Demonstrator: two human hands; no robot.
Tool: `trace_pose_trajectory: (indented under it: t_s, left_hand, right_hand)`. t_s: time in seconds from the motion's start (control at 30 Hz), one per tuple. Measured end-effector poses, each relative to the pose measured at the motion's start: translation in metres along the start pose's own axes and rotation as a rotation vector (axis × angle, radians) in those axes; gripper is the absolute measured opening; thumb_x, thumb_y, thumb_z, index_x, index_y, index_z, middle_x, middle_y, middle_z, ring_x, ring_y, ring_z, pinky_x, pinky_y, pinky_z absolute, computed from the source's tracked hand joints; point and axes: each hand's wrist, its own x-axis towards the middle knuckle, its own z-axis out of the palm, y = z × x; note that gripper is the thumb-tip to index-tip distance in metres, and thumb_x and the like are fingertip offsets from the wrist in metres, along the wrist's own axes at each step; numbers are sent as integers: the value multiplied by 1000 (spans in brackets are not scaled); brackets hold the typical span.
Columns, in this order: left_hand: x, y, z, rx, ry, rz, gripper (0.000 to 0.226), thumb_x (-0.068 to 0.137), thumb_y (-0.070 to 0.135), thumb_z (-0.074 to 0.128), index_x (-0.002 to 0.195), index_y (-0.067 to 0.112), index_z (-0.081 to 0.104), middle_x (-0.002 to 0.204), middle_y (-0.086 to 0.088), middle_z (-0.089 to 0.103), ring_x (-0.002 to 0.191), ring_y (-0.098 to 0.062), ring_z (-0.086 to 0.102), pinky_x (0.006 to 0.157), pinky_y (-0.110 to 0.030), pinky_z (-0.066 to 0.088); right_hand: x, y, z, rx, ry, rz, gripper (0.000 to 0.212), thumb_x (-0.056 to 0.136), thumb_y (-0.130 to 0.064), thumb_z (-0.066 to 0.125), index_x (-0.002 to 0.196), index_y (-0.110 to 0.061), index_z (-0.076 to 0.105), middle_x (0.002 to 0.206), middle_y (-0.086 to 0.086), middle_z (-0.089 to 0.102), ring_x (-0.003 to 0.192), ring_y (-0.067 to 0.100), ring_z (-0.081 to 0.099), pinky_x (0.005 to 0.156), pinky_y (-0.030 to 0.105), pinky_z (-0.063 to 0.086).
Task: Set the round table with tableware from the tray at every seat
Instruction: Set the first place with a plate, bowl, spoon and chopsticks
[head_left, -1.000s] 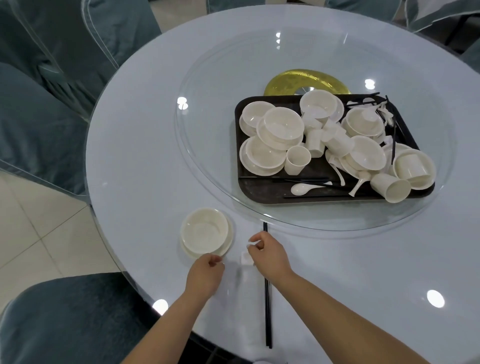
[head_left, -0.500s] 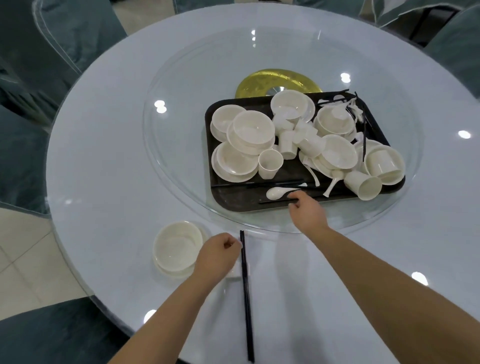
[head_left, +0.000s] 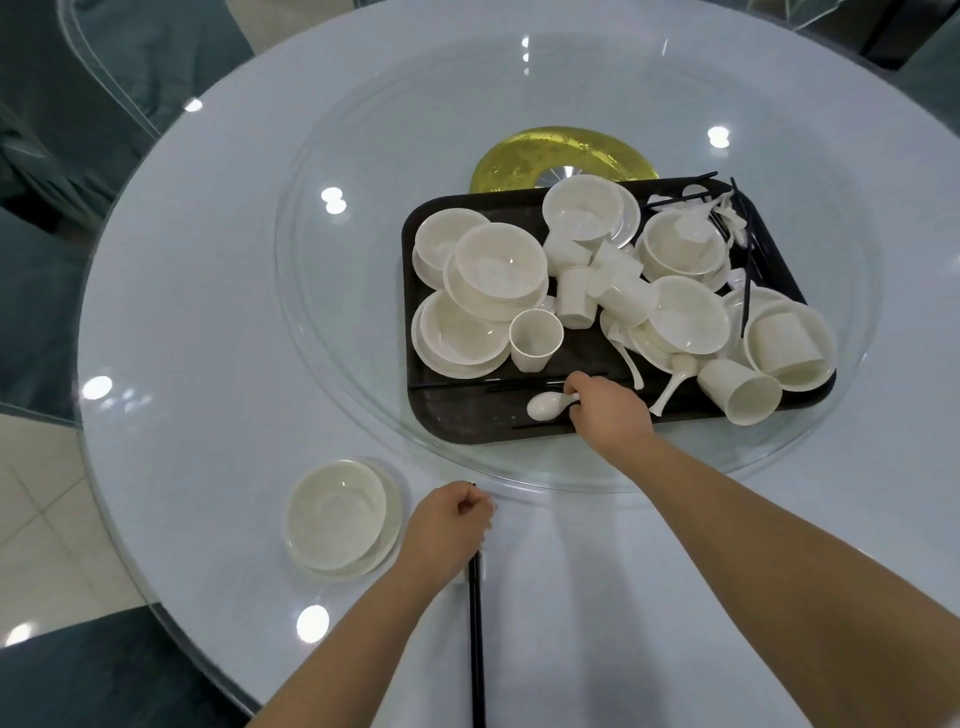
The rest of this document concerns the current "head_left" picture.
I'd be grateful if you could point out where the person's right hand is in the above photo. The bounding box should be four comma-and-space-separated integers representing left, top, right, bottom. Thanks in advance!
562, 373, 660, 463

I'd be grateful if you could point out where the person's left hand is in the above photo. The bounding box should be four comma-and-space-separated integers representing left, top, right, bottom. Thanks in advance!
399, 481, 498, 594

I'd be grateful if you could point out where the black tray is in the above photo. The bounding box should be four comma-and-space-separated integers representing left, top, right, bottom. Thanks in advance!
401, 176, 839, 448

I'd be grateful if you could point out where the person's right forearm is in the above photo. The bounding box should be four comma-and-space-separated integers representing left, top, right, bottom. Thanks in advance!
611, 433, 960, 728

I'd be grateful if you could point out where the person's left forearm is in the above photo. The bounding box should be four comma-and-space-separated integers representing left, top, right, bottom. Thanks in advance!
247, 551, 470, 728

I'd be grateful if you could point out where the glass lazy susan turntable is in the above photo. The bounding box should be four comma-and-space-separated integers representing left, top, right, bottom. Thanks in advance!
273, 33, 885, 496

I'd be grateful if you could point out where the white round table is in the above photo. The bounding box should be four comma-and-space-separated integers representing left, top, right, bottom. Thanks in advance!
74, 0, 960, 728

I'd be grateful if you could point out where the gold turntable base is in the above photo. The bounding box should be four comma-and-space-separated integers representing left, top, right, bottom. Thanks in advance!
469, 125, 661, 195

